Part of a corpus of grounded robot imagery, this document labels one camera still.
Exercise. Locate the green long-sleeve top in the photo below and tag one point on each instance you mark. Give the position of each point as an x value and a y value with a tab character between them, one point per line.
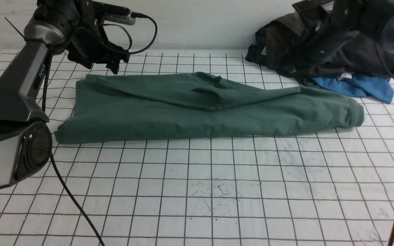
198	105

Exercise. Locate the blue garment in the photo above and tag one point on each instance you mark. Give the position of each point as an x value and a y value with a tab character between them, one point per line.
359	86

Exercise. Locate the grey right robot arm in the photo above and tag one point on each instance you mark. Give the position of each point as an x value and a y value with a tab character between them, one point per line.
347	19

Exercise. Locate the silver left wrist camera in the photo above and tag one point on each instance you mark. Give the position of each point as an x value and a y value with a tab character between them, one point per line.
112	13

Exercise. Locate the dark grey crumpled garment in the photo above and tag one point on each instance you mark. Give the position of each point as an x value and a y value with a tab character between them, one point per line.
276	48

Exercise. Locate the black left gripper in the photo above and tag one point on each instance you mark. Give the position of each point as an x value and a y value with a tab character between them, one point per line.
90	46

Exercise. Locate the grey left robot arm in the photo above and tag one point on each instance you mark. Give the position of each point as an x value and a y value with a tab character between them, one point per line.
75	26

